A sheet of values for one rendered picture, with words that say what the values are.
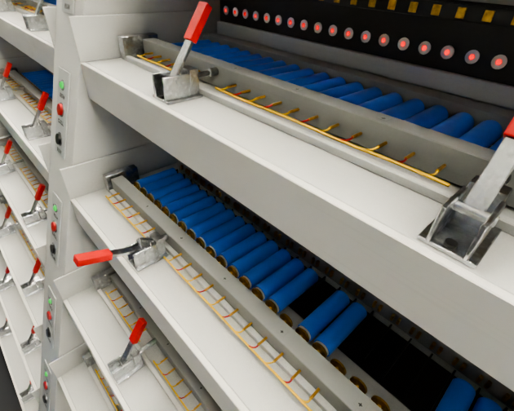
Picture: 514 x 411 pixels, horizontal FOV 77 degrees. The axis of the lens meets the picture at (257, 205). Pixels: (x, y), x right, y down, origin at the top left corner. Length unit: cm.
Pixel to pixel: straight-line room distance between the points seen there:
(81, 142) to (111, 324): 28
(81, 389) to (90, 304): 19
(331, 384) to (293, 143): 19
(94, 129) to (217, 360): 35
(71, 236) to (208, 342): 33
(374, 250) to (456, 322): 5
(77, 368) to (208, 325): 48
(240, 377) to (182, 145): 21
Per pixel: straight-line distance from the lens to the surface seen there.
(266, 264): 37
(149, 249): 40
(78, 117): 51
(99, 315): 62
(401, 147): 25
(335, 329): 33
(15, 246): 112
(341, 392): 30
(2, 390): 149
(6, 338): 141
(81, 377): 78
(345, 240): 20
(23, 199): 95
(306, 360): 31
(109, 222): 48
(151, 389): 53
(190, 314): 36
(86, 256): 38
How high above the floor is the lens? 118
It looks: 22 degrees down
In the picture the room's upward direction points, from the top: 18 degrees clockwise
